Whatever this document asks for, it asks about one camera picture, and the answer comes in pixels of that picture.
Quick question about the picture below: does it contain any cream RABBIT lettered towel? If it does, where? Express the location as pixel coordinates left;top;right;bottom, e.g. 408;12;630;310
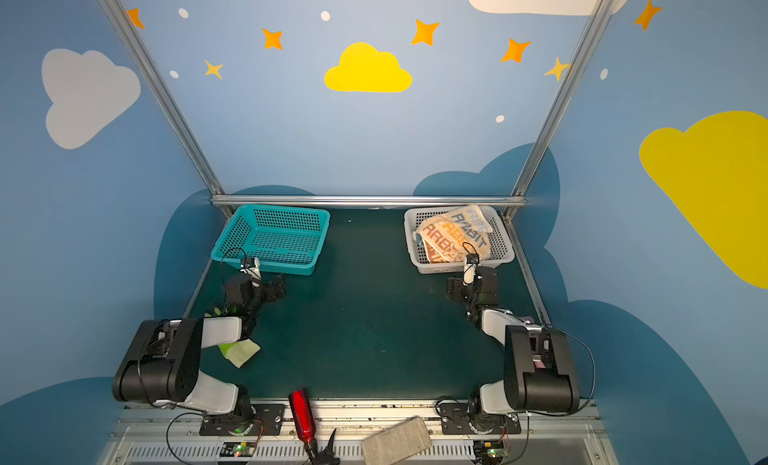
415;205;493;263

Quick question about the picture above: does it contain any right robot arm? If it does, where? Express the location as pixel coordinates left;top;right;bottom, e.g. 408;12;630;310
446;264;581;434

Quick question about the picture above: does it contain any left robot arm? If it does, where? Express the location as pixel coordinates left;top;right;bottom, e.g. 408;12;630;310
112;272;286;426

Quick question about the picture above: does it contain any green rubber glove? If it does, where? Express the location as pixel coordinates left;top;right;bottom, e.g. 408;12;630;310
204;306;231;318

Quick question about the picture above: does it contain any white plastic basket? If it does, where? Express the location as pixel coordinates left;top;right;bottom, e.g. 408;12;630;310
404;205;514;274

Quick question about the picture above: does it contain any yellow-green sticky paper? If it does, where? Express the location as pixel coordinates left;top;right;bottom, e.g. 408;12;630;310
218;339;261;369

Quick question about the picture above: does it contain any teal plastic basket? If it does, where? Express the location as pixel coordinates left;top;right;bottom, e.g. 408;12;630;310
211;205;331;276

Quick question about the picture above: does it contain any red metal bottle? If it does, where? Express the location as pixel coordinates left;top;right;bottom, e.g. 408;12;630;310
288;389;316;445

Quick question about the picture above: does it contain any right green circuit board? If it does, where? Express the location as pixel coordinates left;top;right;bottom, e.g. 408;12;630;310
471;441;508;465

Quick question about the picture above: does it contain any green circuit board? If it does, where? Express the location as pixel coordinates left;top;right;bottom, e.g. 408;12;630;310
471;441;508;465
219;442;257;458

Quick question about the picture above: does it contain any left green circuit board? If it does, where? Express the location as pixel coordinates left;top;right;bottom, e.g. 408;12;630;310
219;442;257;458

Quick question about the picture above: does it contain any grey sponge block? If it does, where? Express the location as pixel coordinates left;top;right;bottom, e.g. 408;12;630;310
361;417;432;465

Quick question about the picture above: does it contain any black clamp tool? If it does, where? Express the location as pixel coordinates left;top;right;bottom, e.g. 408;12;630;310
304;430;340;465

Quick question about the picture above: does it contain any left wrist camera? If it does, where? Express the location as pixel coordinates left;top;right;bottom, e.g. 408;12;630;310
240;256;261;283

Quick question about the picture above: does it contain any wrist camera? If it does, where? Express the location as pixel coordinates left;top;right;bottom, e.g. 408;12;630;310
240;256;261;283
462;253;480;287

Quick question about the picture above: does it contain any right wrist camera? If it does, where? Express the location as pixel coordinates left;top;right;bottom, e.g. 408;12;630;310
462;253;480;287

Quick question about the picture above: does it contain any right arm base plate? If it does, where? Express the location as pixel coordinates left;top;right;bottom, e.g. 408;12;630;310
435;401;522;435

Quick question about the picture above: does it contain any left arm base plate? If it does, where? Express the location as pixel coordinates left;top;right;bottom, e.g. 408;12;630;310
199;403;286;437

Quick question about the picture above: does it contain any left aluminium frame post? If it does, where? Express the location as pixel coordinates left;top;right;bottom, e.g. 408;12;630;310
97;0;226;199

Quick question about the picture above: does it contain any aluminium frame post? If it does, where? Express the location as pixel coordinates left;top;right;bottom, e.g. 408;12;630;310
503;0;623;220
97;0;226;199

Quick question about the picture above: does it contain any right aluminium frame post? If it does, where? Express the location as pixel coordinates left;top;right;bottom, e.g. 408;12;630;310
503;0;623;220

